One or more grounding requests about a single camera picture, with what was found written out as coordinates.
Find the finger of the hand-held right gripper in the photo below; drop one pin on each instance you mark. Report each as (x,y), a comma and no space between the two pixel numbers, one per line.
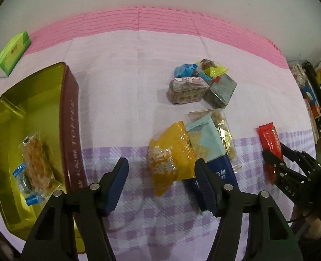
(302,159)
(280,171)

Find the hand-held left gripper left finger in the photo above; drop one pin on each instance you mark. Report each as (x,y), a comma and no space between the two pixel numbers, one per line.
(118,187)

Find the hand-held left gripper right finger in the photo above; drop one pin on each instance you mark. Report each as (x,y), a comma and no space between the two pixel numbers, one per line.
(204,187)

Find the red snack packet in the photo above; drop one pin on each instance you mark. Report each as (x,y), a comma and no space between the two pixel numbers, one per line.
(269,138)

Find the large yellow snack packet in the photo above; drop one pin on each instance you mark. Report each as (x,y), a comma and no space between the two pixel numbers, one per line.
(168,157)

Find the teal and navy snack packet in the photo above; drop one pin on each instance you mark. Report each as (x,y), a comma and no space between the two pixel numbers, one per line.
(209,138)

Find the maroon and gold tin box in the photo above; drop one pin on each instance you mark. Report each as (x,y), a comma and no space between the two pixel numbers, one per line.
(27,114)

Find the yellow cookie packet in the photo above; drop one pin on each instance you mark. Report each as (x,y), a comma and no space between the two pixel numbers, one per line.
(215,70)

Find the clear gold-print snack packet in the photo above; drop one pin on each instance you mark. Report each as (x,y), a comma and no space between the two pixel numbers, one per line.
(225,133)

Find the shelf with colourful boxes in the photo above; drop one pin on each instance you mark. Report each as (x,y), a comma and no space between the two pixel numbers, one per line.
(310,98)

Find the clear cracker packet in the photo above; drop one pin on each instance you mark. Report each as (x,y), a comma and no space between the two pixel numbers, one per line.
(36,160)

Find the clear candy packet blue ends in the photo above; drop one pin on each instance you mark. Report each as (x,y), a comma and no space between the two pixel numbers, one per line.
(206,77)
(27,184)

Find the grey snack packet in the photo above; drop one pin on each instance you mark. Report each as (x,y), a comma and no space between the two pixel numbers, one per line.
(220,91)

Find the pink printed snack packet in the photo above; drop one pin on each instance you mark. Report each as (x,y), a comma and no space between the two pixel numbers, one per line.
(186,91)

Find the pink and purple tablecloth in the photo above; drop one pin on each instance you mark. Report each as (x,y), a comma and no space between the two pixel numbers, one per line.
(122,73)

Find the blue snack packet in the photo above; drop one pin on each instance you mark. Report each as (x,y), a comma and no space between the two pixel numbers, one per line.
(185,70)

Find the green tissue pack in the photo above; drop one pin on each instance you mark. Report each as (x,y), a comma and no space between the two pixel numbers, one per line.
(12,51)

